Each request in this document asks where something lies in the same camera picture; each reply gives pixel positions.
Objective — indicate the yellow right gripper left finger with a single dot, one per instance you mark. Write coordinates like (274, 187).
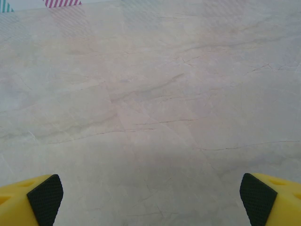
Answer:
(18, 202)

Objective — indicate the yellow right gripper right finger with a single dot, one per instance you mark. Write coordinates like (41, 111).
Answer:
(282, 202)

